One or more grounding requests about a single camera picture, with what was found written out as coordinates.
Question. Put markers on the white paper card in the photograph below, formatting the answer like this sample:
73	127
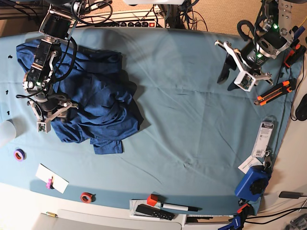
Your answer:
248	163

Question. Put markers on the blister pack with tool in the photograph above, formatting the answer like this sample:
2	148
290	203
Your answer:
263	137

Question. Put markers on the blue black clamp top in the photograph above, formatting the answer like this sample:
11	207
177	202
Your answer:
297	33

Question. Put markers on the black small device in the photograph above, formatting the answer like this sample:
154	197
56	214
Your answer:
289	195

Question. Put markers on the orange black clamp right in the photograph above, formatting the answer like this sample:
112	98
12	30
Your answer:
295	53

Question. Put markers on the power strip with red switch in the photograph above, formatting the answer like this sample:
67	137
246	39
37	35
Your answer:
150	18

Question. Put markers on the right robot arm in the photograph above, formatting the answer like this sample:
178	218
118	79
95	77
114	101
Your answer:
57	26

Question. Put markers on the orange clamp bottom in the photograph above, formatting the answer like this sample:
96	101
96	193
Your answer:
246	205

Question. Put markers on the red cube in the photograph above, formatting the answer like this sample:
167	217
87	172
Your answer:
152	200

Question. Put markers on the translucent plastic cup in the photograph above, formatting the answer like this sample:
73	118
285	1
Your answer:
7	132

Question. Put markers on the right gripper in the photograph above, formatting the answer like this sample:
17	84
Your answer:
47	107

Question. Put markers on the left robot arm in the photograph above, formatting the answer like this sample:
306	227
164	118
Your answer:
266	38

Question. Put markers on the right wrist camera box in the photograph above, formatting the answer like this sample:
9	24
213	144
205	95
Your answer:
44	127

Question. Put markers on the blue clamp bottom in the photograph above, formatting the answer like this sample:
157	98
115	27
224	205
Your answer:
234	225

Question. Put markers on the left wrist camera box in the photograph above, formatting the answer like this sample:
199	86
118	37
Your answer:
245	81

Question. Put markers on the light blue table cloth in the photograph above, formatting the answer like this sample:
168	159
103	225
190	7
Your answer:
194	135

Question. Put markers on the blue box with black knob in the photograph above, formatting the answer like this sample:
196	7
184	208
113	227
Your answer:
253	183

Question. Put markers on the black computer mouse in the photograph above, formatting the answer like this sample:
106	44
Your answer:
301	110

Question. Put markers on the blue t-shirt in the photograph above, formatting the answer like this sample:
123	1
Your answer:
107	112

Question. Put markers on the white card with pink clip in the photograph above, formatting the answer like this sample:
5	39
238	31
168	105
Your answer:
51	179

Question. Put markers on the black remote control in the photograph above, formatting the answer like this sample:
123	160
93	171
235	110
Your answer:
154	212

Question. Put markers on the red tape roll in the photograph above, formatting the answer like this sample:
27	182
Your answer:
87	197

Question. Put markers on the orange black utility knife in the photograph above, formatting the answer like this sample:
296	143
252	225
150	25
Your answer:
275	92

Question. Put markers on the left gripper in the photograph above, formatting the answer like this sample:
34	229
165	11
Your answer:
250	59

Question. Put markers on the purple tape roll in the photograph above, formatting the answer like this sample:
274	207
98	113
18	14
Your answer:
19	155

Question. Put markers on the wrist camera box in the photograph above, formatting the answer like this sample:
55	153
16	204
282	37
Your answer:
44	127
245	81

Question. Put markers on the white black marker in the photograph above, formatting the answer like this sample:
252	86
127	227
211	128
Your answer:
179	207

